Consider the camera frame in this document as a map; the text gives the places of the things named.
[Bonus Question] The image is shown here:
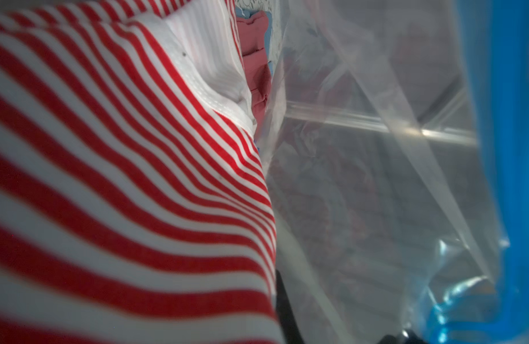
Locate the maroon folded garment in bag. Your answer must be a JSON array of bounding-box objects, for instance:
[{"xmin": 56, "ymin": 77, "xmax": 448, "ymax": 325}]
[{"xmin": 235, "ymin": 7, "xmax": 272, "ymax": 136}]

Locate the clear vacuum bag blue zipper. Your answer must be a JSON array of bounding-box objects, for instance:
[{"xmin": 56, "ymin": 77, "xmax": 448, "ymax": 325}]
[{"xmin": 237, "ymin": 1, "xmax": 529, "ymax": 343}]

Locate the red white striped tank top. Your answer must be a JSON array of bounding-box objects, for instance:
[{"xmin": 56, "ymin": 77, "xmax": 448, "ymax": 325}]
[{"xmin": 0, "ymin": 1, "xmax": 284, "ymax": 343}]

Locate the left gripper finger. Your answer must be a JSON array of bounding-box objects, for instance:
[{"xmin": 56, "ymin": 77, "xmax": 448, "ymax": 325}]
[{"xmin": 275, "ymin": 270, "xmax": 304, "ymax": 344}]

